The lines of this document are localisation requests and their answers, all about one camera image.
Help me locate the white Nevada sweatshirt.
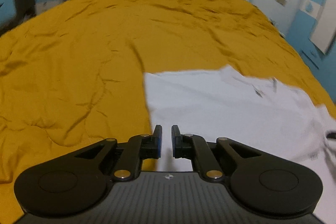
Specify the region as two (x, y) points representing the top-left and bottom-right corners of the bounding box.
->
(144, 66), (335, 223)

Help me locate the mustard yellow quilt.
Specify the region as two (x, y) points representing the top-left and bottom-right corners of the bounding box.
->
(1, 0), (335, 223)

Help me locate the blue white wardrobe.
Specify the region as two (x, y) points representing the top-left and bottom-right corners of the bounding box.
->
(284, 0), (336, 77)

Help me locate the blue smiley chair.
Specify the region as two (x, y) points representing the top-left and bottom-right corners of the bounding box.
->
(0, 0), (17, 29)

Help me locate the wall switch plate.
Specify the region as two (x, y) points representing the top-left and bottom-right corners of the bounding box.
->
(275, 0), (287, 6)

